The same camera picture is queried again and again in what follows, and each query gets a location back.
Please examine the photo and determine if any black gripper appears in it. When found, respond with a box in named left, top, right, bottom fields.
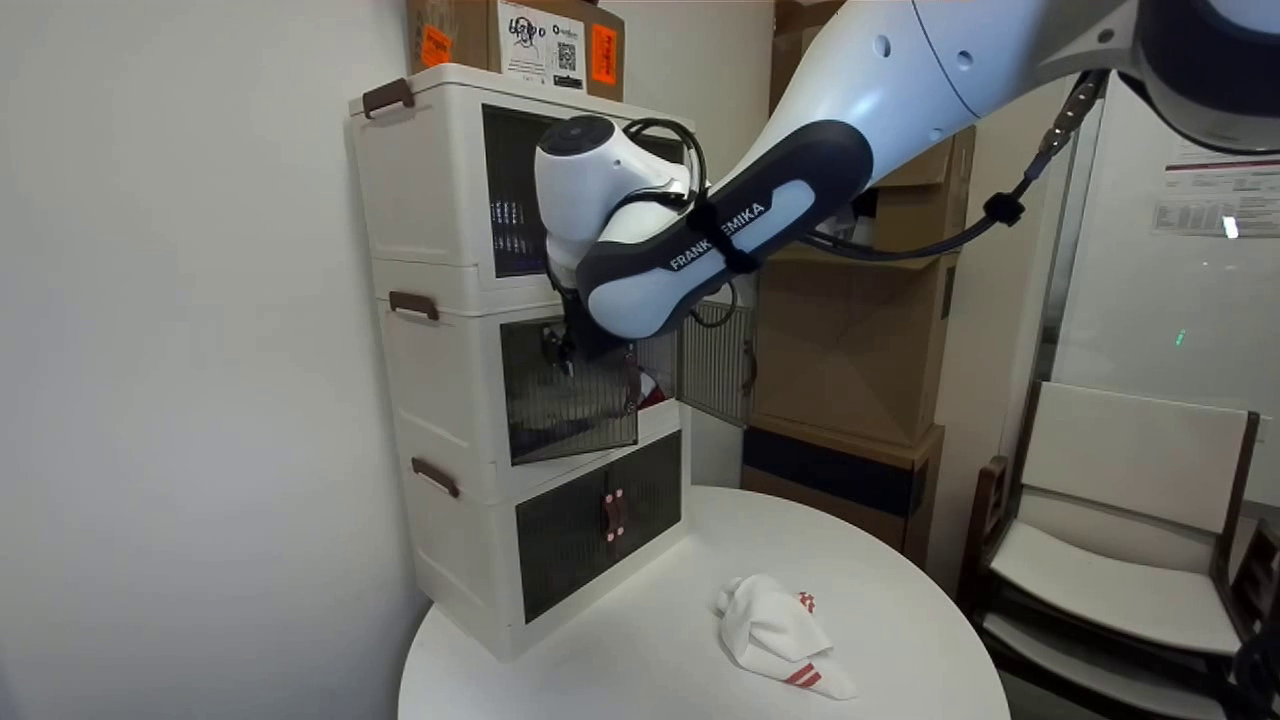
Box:
left=542, top=274, right=622, bottom=379

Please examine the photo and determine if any white three-tier cabinet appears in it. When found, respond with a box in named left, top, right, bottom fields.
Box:
left=344, top=60, right=702, bottom=668

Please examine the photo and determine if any large cardboard panel box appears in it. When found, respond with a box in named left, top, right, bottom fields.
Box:
left=746, top=252, right=958, bottom=452

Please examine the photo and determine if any cardboard box with black band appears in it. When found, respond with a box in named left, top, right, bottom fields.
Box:
left=738, top=415, right=952, bottom=564

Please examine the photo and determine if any cardboard box with labels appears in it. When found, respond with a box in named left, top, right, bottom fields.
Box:
left=403, top=0, right=631, bottom=105

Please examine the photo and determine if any white cloth with red stripes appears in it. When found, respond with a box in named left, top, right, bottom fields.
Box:
left=714, top=572, right=860, bottom=705

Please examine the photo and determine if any plain cardboard box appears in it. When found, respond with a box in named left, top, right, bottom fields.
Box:
left=866, top=132, right=977, bottom=272

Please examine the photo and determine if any white board panel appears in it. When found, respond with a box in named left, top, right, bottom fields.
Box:
left=1053, top=70, right=1280, bottom=517

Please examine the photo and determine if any white cushioned wooden chair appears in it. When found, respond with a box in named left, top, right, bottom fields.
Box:
left=958, top=377, right=1265, bottom=705

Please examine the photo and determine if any white paper label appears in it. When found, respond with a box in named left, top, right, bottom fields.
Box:
left=1153, top=157, right=1280, bottom=246

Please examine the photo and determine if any brown cabinet side handle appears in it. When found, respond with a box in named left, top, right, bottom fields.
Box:
left=409, top=452, right=470, bottom=504
left=385, top=289, right=445, bottom=324
left=361, top=76, right=421, bottom=122

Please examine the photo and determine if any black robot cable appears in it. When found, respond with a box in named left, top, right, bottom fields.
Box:
left=622, top=67, right=1113, bottom=332

